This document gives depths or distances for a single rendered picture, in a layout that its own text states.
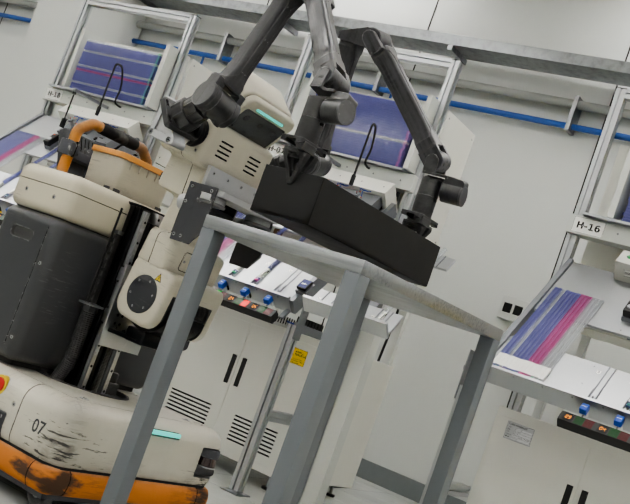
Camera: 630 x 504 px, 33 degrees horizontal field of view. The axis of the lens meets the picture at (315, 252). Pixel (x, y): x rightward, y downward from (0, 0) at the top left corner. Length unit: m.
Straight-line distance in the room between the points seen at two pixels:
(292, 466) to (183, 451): 0.84
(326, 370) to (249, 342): 2.18
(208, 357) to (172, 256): 1.64
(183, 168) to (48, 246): 0.41
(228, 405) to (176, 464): 1.39
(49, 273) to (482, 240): 3.31
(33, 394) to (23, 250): 0.42
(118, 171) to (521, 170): 3.19
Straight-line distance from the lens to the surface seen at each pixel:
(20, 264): 2.90
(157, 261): 2.77
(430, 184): 2.81
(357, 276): 2.10
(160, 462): 2.86
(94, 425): 2.64
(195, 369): 4.39
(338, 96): 2.33
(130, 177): 3.01
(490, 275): 5.66
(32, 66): 7.31
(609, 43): 5.90
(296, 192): 2.33
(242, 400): 4.24
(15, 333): 2.85
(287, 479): 2.11
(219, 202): 2.69
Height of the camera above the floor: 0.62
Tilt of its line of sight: 4 degrees up
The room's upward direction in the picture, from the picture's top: 20 degrees clockwise
